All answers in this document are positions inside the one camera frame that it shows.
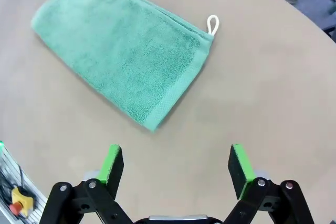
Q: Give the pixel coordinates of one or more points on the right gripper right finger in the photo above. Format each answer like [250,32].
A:
[237,171]

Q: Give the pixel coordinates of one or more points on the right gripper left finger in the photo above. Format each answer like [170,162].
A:
[115,171]

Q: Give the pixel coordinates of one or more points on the green terry towel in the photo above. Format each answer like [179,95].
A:
[118,51]

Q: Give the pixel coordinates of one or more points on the yellow emergency stop box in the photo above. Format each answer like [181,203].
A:
[22,200]

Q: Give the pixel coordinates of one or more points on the aluminium profile robot frame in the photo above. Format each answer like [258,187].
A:
[39,205]

